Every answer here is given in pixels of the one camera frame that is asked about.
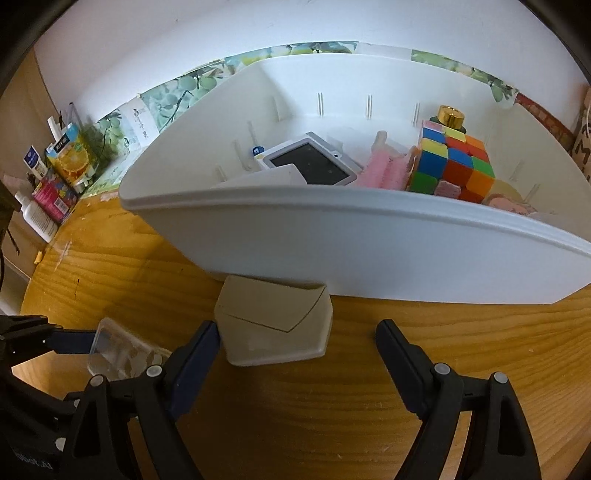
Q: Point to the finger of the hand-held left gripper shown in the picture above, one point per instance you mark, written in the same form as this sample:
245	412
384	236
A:
74	342

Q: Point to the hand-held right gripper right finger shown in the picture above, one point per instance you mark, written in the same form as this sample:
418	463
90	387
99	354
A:
399	364

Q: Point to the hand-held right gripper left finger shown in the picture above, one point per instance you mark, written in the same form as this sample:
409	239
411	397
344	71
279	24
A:
196	369

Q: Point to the clear plastic square box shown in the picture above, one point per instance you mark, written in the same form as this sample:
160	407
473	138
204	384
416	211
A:
117	350

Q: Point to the cream envelope-shaped holder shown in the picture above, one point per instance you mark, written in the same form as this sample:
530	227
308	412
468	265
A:
272	323

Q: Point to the white plastic bin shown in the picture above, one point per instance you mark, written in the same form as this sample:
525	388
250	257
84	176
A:
351	240

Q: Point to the pink doll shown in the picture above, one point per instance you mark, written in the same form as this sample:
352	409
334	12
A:
385	168

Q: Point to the colourful puzzle cube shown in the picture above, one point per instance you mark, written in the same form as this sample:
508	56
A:
455	161

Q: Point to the white digital screen device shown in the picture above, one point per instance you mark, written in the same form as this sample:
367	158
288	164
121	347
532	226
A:
314	159

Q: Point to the green perfume bottle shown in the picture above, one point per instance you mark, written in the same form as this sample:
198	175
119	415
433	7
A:
449	117

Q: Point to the small yellow piece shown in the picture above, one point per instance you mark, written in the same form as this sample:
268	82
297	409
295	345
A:
38	257

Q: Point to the white spray bottle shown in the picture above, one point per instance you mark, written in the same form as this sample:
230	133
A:
37	219

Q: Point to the pink can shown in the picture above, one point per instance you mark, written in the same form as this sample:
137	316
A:
55	198

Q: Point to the orange juice carton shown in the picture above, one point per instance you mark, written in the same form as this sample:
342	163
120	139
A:
74	159

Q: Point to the wooden desk hutch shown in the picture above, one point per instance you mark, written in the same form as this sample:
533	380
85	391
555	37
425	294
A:
27	120

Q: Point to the grape print carton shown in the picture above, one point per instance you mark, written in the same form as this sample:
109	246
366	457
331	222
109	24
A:
323	48
157	106

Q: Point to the brown patterned board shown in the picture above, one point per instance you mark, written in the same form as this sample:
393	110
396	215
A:
542	117

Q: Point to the patterned fabric bag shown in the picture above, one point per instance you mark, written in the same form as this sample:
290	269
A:
582	138

